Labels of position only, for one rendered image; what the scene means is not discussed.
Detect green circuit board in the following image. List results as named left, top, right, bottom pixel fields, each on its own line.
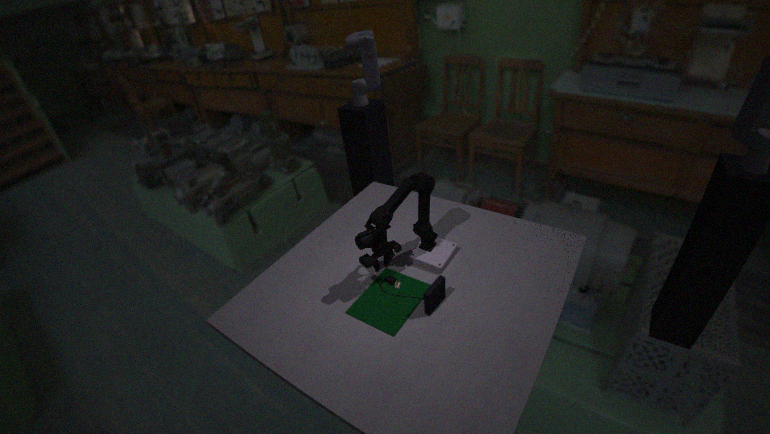
left=346, top=268, right=432, bottom=337

